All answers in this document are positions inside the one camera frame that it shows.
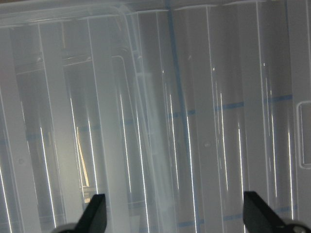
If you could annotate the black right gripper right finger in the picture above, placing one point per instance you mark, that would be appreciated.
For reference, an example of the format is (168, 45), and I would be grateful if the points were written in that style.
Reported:
(258, 217)

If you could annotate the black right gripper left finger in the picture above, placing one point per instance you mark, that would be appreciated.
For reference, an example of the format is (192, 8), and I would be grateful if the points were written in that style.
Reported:
(94, 217)

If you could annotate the clear plastic box lid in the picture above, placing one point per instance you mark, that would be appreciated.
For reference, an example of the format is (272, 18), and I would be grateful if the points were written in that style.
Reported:
(171, 108)

